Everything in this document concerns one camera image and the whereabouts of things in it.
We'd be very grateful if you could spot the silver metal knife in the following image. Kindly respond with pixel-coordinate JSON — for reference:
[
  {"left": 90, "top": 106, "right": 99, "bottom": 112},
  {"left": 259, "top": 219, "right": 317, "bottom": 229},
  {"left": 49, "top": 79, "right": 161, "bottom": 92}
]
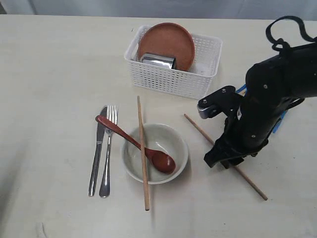
[{"left": 88, "top": 106, "right": 108, "bottom": 197}]

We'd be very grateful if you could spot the shiny metal cup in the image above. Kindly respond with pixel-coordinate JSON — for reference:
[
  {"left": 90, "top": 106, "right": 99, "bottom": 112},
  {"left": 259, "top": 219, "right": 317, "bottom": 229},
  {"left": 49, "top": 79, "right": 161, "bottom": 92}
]
[{"left": 140, "top": 53, "right": 176, "bottom": 69}]

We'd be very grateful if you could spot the white ceramic bowl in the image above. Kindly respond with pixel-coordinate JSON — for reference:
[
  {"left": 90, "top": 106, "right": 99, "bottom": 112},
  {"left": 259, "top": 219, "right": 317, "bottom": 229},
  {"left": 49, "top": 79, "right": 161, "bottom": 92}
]
[{"left": 121, "top": 123, "right": 189, "bottom": 184}]

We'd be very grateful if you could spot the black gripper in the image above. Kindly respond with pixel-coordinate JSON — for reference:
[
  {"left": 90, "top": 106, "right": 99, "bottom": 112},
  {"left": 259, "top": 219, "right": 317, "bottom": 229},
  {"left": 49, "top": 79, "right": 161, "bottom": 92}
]
[{"left": 204, "top": 97, "right": 290, "bottom": 169}]

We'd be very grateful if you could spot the blue chips bag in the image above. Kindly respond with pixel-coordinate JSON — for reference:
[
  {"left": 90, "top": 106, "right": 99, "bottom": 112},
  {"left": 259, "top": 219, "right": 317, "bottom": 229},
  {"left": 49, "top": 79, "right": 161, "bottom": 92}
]
[{"left": 236, "top": 84, "right": 288, "bottom": 134}]

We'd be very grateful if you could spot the silver metal fork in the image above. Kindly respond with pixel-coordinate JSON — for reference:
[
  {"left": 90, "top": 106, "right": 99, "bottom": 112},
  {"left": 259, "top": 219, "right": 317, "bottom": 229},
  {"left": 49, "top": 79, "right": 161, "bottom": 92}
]
[{"left": 99, "top": 105, "right": 118, "bottom": 198}]

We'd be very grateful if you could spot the black cable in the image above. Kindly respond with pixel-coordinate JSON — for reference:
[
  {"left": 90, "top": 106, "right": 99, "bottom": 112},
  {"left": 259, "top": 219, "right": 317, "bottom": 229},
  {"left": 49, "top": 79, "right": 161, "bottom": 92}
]
[{"left": 265, "top": 15, "right": 317, "bottom": 52}]

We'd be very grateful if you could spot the brown round plate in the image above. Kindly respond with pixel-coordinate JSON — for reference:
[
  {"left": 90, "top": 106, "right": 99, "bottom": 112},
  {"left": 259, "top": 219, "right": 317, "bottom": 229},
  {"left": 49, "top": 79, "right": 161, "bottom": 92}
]
[{"left": 138, "top": 22, "right": 195, "bottom": 71}]

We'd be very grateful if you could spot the white perforated plastic basket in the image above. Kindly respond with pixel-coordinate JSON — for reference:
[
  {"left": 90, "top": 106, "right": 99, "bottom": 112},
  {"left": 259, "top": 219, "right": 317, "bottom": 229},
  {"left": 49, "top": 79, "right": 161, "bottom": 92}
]
[{"left": 124, "top": 25, "right": 222, "bottom": 99}]

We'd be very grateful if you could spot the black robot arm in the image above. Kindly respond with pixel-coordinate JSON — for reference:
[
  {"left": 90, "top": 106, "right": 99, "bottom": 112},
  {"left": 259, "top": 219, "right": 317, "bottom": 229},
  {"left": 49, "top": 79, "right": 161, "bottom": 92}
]
[{"left": 198, "top": 43, "right": 317, "bottom": 168}]

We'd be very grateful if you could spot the brown wooden spoon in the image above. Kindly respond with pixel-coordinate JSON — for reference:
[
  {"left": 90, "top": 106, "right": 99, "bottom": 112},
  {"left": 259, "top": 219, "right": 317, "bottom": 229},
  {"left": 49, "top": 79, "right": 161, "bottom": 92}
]
[{"left": 96, "top": 115, "right": 176, "bottom": 174}]

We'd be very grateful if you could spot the brown wooden chopstick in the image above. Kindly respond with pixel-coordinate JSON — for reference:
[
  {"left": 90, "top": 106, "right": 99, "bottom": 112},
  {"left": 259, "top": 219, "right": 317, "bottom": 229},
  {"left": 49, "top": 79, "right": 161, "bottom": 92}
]
[
  {"left": 183, "top": 114, "right": 268, "bottom": 201},
  {"left": 137, "top": 96, "right": 150, "bottom": 211}
]

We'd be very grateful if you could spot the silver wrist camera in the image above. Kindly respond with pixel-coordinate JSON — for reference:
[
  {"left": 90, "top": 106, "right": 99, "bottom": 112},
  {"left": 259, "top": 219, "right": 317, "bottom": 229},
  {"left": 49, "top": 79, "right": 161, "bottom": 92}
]
[{"left": 197, "top": 86, "right": 243, "bottom": 119}]

